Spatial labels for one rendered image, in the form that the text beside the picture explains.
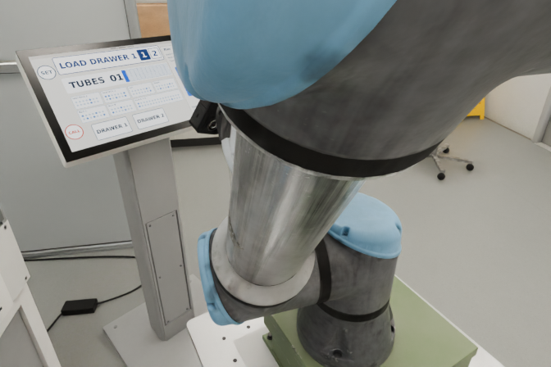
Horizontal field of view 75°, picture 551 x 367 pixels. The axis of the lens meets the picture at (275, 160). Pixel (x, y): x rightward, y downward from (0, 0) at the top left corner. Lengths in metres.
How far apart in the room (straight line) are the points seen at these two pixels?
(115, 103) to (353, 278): 0.82
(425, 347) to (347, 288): 0.21
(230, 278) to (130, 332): 1.40
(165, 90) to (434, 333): 0.91
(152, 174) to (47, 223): 1.12
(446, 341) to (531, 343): 1.34
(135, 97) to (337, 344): 0.83
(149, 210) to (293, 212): 1.10
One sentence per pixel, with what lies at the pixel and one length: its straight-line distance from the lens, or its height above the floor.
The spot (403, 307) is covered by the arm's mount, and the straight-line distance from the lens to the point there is 0.69.
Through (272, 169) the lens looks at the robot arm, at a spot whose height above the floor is 1.27.
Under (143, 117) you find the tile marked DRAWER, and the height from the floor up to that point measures 1.01.
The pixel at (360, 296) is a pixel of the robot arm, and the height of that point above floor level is 0.99.
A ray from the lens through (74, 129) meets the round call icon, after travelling 1.04.
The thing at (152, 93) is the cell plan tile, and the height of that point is 1.06.
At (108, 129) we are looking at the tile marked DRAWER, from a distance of 1.05.
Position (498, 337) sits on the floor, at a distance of 1.95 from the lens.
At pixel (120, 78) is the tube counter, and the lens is 1.13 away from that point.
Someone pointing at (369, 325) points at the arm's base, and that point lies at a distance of 0.55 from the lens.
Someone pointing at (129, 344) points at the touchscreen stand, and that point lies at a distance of 1.75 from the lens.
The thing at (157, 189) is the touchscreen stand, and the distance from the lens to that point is 1.27.
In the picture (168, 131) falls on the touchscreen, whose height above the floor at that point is 0.96.
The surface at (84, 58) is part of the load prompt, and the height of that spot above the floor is 1.17.
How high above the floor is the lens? 1.35
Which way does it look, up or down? 26 degrees down
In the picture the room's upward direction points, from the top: straight up
